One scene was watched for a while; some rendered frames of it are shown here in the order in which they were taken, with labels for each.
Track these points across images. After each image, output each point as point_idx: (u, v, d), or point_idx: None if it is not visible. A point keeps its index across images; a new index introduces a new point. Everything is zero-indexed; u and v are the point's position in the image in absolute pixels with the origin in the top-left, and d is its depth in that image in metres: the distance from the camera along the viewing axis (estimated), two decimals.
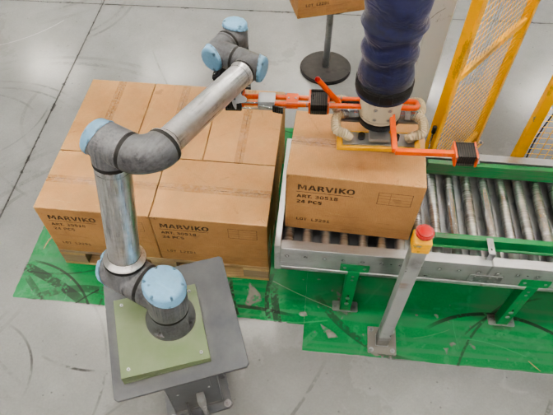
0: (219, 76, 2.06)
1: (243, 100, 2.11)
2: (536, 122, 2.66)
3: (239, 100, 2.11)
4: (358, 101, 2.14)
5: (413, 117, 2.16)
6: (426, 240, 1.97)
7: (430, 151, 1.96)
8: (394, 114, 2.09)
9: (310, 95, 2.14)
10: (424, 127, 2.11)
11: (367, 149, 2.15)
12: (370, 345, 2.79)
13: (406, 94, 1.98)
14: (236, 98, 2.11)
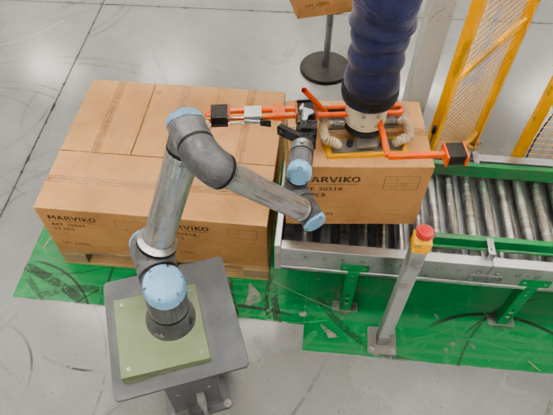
0: (285, 137, 2.08)
1: None
2: (536, 122, 2.66)
3: None
4: (344, 109, 2.15)
5: (398, 121, 2.19)
6: (426, 240, 1.97)
7: (422, 153, 2.00)
8: (381, 118, 2.11)
9: (296, 105, 2.13)
10: (410, 130, 2.15)
11: (356, 156, 2.16)
12: (370, 345, 2.79)
13: (393, 99, 2.01)
14: None
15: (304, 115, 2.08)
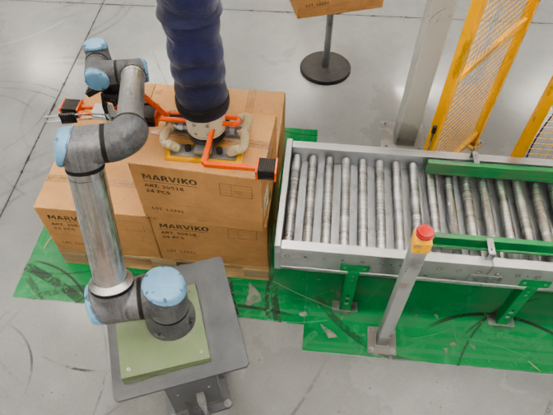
0: (90, 91, 2.20)
1: (117, 114, 2.26)
2: (536, 122, 2.66)
3: (112, 114, 2.26)
4: None
5: (237, 132, 2.31)
6: (426, 240, 1.97)
7: (235, 165, 2.11)
8: (213, 128, 2.24)
9: None
10: (243, 142, 2.26)
11: (192, 160, 2.30)
12: (370, 345, 2.79)
13: (216, 111, 2.13)
14: (109, 112, 2.25)
15: None
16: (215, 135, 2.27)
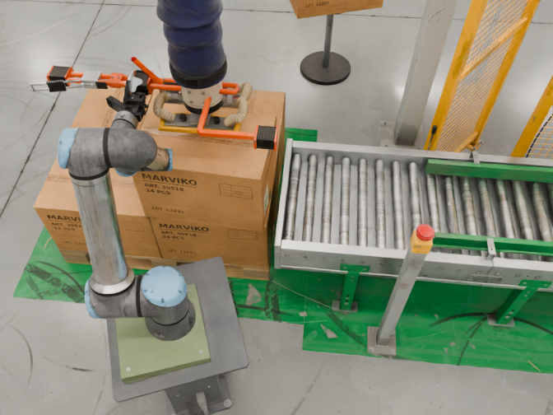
0: (114, 109, 2.12)
1: (146, 104, 2.19)
2: (536, 122, 2.66)
3: None
4: None
5: None
6: (426, 240, 1.97)
7: (233, 132, 1.99)
8: (210, 96, 2.11)
9: (132, 75, 2.16)
10: (241, 110, 2.14)
11: (187, 131, 2.18)
12: (370, 345, 2.79)
13: (212, 76, 2.01)
14: None
15: (132, 86, 2.09)
16: (211, 104, 2.15)
